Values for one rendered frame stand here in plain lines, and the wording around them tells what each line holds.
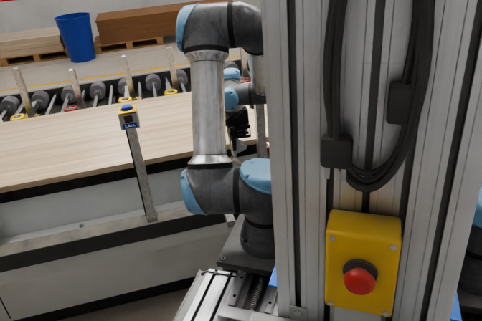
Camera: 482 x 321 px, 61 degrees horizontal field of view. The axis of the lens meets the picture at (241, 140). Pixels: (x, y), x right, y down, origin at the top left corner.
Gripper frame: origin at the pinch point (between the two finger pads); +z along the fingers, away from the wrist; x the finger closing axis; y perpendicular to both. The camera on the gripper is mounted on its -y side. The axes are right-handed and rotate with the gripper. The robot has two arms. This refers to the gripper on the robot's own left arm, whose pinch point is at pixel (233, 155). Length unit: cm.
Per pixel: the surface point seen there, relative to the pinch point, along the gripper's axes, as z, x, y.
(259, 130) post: -5.8, 6.1, 13.0
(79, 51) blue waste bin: 79, 548, -134
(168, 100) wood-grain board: 8, 91, -20
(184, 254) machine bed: 71, 28, -27
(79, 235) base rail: 28, 7, -67
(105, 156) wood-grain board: 8, 35, -53
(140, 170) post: 2.4, 6.1, -37.1
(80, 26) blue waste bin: 42, 548, -124
